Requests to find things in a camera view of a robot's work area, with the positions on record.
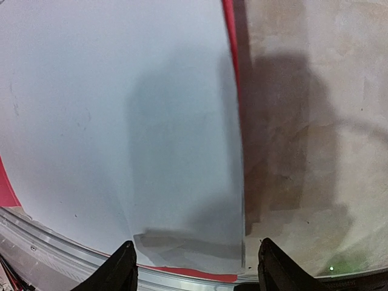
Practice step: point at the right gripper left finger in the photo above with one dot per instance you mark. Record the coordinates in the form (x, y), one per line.
(118, 273)

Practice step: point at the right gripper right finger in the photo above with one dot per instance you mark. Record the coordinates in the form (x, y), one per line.
(277, 271)

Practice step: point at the red file folder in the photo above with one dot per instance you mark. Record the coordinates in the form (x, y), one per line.
(233, 45)

